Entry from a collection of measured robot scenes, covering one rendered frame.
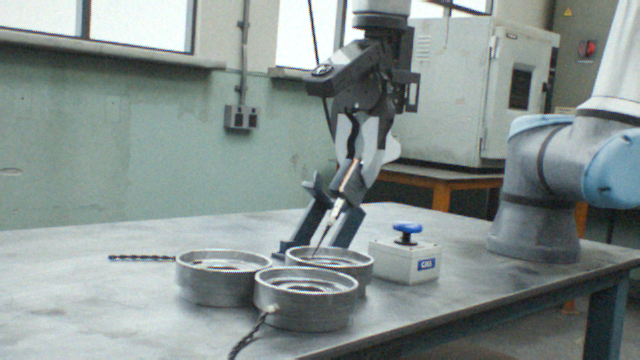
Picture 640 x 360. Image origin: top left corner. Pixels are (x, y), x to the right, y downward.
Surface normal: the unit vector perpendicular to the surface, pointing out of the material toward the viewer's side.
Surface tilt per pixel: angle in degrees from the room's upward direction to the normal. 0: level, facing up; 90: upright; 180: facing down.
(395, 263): 90
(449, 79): 90
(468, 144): 90
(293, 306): 90
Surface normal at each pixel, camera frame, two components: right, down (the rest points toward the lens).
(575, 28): -0.67, 0.02
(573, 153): -0.90, -0.22
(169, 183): 0.74, 0.14
